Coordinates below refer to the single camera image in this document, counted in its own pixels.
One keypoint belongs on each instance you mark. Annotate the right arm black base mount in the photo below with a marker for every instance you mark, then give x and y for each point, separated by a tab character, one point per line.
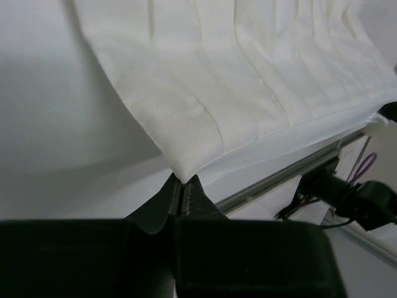
297	201

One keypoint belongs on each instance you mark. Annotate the white pleated skirt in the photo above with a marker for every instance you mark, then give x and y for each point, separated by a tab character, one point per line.
219	85

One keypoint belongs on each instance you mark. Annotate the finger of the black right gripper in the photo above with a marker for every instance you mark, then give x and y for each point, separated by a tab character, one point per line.
389	111

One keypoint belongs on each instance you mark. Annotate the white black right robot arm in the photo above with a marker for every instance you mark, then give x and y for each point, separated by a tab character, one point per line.
371	204

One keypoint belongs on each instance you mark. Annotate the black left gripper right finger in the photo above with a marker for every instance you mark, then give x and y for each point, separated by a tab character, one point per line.
219	257

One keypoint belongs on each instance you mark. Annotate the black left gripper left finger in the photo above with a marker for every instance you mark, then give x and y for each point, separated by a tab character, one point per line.
128	257

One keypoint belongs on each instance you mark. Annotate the aluminium table edge rail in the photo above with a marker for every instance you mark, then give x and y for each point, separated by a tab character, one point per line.
301	167

